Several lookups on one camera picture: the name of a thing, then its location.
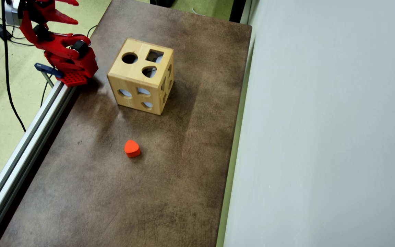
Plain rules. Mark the black power adapter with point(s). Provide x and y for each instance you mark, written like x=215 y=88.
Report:
x=2 y=32

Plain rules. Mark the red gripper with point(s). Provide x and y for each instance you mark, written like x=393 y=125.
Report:
x=44 y=11

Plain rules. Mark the orange rounded triangle block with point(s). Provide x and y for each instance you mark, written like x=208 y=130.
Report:
x=132 y=147

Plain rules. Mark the wooden shape sorter box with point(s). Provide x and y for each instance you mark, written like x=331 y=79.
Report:
x=129 y=73

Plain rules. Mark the black box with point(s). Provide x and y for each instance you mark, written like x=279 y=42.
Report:
x=163 y=2

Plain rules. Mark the black furniture leg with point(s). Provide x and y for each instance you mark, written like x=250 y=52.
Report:
x=237 y=10

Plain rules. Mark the aluminium profile rail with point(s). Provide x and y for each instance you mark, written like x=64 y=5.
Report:
x=22 y=151

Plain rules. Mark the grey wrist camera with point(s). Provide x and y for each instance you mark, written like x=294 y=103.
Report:
x=11 y=12

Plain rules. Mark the red robot arm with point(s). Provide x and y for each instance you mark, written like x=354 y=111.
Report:
x=63 y=56

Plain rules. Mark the blue clamp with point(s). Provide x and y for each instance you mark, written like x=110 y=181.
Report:
x=48 y=70

